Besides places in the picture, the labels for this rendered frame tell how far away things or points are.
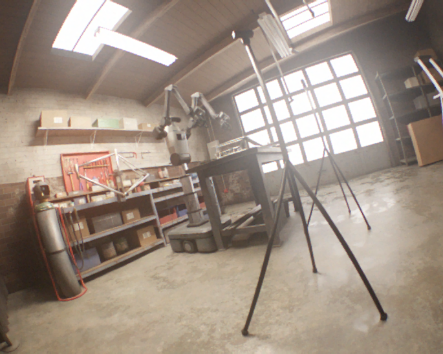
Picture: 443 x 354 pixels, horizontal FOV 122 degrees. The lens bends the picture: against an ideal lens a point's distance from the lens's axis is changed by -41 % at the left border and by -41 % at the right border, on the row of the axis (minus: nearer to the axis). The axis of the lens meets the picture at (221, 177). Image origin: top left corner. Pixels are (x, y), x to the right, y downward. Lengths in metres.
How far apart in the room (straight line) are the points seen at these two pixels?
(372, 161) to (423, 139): 1.40
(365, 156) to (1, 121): 6.51
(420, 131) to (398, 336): 3.80
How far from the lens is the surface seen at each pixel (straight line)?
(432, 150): 4.38
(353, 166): 4.95
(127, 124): 3.77
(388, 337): 0.90
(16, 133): 3.33
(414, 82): 5.08
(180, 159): 2.34
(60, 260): 2.09
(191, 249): 2.30
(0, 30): 3.01
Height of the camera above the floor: 0.68
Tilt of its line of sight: 1 degrees up
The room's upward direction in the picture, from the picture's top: 15 degrees counter-clockwise
